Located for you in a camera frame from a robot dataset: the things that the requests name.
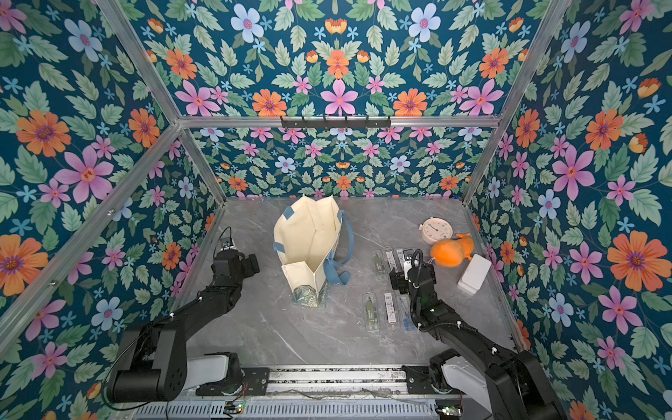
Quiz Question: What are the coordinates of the clear compass set case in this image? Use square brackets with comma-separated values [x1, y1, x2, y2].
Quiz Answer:
[371, 250, 388, 282]

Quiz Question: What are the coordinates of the cream canvas tote bag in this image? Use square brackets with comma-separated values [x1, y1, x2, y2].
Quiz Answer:
[273, 196, 355, 308]

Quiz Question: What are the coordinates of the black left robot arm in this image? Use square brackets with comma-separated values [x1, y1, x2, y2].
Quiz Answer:
[105, 248, 260, 404]

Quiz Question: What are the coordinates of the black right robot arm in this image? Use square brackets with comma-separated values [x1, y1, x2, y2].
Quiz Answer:
[390, 261, 567, 419]

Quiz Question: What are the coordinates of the orange plush toy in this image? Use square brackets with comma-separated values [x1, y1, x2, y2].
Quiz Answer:
[430, 234, 474, 268]

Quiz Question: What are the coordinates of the pink round alarm clock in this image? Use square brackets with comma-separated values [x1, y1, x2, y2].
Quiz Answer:
[419, 217, 453, 245]

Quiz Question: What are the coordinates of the white rectangular box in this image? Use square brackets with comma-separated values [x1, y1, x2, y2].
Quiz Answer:
[457, 255, 492, 295]

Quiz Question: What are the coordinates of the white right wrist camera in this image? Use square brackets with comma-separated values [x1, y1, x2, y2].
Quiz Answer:
[402, 261, 412, 281]

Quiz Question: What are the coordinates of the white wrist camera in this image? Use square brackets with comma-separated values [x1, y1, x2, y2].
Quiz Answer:
[402, 261, 412, 281]
[218, 239, 235, 250]

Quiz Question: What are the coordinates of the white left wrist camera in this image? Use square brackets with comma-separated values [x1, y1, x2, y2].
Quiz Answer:
[218, 239, 235, 250]

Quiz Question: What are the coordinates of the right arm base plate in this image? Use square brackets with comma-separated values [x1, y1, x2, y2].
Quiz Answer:
[402, 365, 453, 395]

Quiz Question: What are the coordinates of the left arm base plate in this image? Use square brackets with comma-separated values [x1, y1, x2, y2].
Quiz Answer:
[196, 367, 271, 397]

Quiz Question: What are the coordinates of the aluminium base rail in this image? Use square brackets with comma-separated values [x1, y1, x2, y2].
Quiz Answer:
[117, 363, 558, 403]

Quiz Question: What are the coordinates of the white slotted cable duct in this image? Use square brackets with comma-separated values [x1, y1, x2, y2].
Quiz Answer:
[132, 399, 439, 419]

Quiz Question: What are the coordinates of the black hook rail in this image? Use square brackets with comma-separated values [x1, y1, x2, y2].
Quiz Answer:
[280, 117, 392, 130]

